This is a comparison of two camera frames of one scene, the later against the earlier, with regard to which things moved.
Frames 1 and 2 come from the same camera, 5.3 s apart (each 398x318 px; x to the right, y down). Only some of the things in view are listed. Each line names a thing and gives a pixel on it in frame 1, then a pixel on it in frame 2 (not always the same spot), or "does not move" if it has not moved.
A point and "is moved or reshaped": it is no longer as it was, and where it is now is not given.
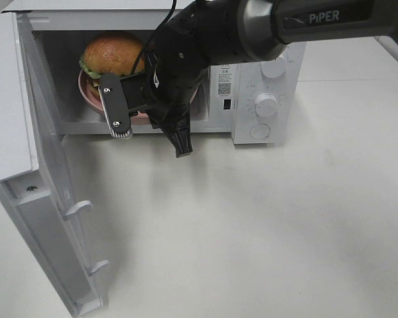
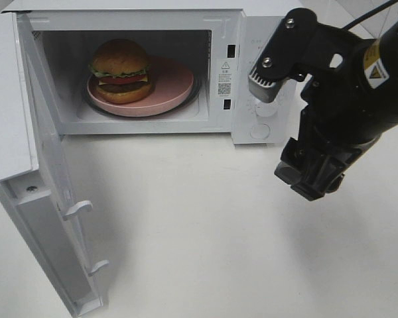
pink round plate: (97, 102) is moved or reshaped
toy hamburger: (110, 53) is moved or reshaped
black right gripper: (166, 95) to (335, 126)
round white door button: (260, 131) does not move
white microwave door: (26, 163) does not move
